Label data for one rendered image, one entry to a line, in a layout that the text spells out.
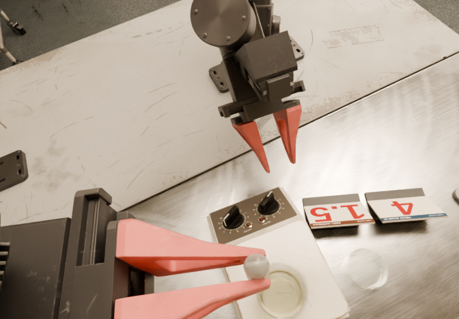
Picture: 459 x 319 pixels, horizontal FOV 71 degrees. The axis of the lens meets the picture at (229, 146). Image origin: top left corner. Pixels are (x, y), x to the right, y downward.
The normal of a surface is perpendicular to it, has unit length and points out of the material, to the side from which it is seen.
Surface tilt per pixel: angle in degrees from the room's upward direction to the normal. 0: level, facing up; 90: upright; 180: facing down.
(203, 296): 22
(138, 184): 0
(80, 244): 91
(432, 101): 0
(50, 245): 2
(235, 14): 43
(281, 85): 76
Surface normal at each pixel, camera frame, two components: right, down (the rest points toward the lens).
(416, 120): -0.11, -0.50
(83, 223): 0.99, -0.14
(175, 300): 0.28, -0.51
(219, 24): -0.18, 0.22
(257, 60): 0.13, 0.12
